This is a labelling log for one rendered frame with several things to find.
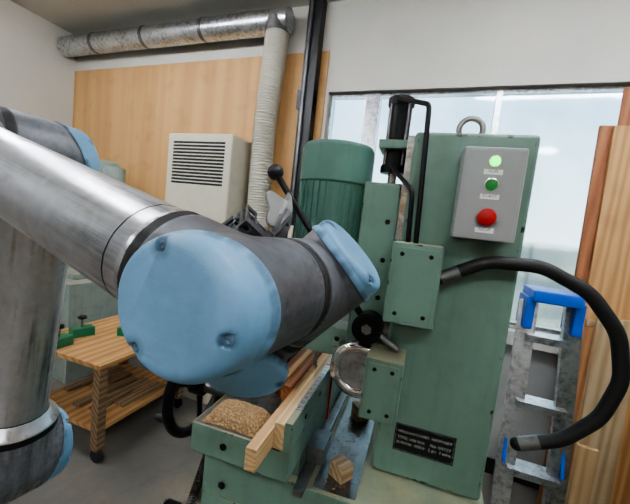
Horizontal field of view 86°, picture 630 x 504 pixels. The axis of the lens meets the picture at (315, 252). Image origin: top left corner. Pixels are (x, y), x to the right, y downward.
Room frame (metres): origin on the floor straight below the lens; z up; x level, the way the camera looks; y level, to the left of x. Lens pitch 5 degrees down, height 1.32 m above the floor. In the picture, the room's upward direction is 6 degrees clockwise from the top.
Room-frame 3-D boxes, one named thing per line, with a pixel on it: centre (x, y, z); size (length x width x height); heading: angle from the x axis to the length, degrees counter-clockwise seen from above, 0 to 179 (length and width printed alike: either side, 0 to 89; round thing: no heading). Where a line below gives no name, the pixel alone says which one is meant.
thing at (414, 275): (0.64, -0.19, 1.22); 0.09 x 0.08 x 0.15; 73
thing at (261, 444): (0.84, -0.03, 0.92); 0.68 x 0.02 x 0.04; 163
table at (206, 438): (0.90, 0.06, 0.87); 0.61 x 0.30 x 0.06; 163
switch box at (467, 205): (0.62, -0.30, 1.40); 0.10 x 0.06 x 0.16; 73
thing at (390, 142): (0.81, -0.17, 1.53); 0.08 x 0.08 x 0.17; 73
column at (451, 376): (0.76, -0.31, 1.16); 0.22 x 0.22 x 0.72; 73
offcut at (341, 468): (0.66, -0.10, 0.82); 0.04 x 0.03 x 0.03; 40
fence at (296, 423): (0.86, -0.08, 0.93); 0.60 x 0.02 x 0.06; 163
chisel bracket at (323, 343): (0.84, -0.05, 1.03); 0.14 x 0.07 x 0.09; 73
